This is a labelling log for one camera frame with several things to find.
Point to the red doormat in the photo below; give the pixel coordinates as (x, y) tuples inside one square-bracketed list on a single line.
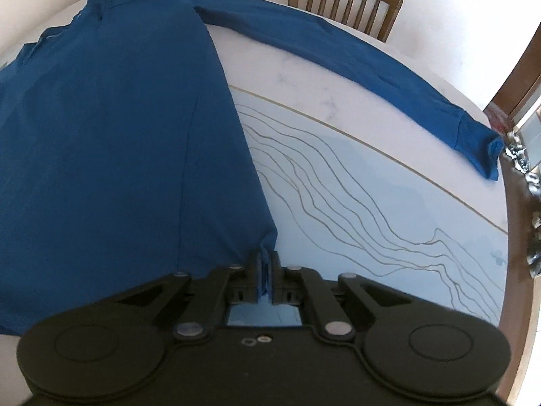
[(496, 120)]

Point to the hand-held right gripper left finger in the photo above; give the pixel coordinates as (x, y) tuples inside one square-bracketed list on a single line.
[(258, 279)]

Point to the row of shoes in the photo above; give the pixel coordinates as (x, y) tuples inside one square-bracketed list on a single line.
[(517, 152)]

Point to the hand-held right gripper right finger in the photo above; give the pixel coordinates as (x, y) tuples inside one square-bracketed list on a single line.
[(275, 281)]

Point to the brown door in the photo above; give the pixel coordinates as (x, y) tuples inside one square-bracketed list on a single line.
[(520, 80)]

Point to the blue long-sleeved shirt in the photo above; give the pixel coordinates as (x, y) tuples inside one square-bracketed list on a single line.
[(105, 135)]

